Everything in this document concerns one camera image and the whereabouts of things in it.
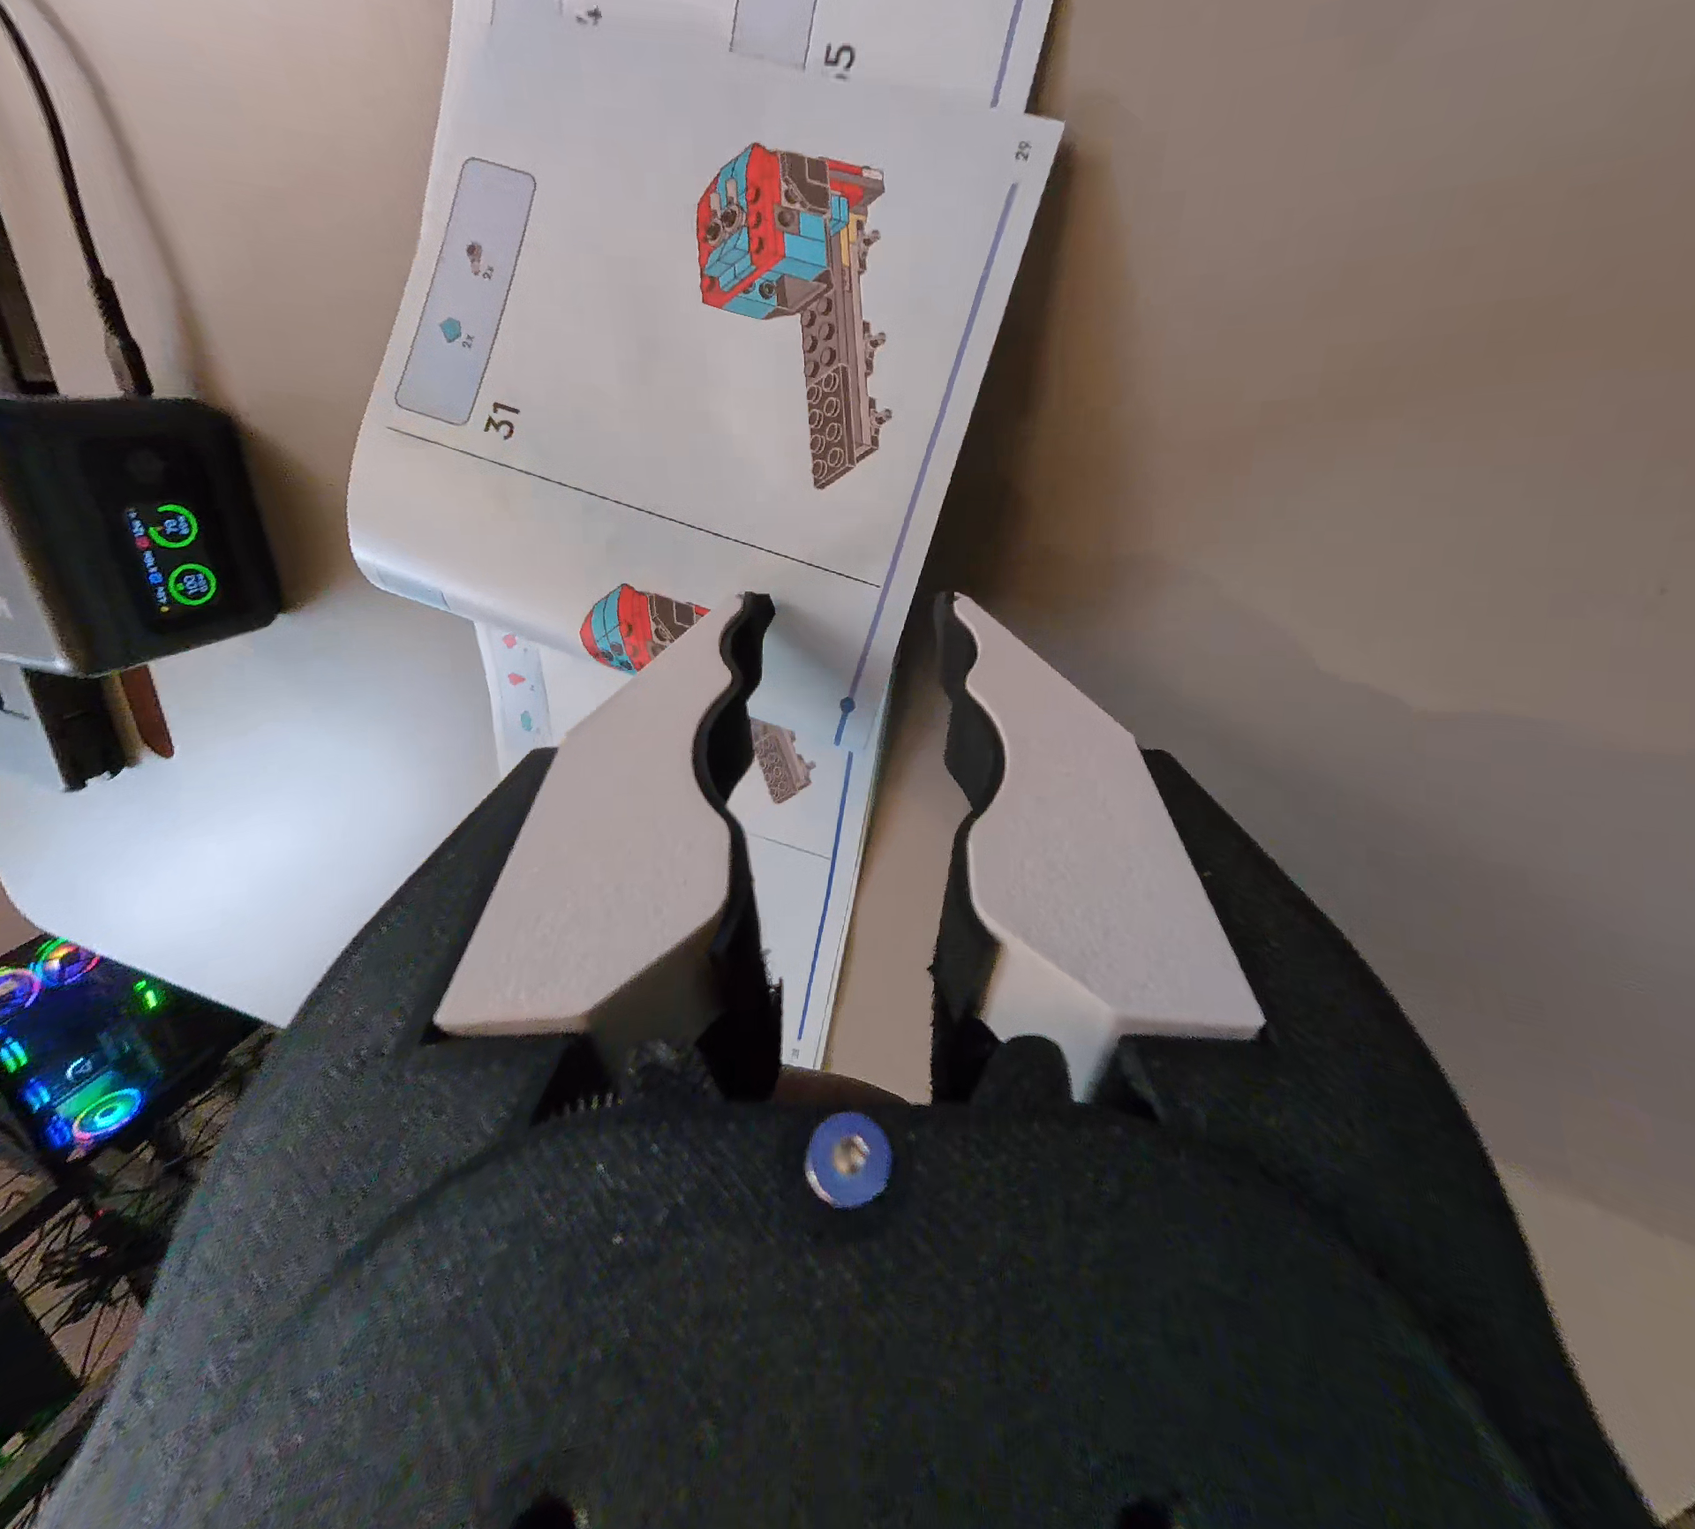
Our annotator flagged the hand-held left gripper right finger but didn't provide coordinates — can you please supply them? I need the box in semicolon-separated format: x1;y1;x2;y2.
928;592;1269;1108

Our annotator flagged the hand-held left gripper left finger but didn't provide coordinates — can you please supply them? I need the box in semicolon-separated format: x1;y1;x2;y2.
430;592;785;1101

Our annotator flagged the brick building instruction booklet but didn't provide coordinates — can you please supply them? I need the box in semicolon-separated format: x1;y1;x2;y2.
346;0;1101;1074

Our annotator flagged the grey desk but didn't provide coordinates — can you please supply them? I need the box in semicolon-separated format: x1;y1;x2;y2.
0;0;1695;1471

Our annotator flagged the desktop computer with rgb fans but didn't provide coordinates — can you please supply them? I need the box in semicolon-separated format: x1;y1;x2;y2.
0;931;273;1175

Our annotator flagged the black power station cube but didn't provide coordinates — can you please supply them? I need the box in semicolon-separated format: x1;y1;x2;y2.
0;396;282;680

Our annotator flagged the black usb cable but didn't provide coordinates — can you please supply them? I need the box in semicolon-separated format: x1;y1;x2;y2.
0;6;155;401

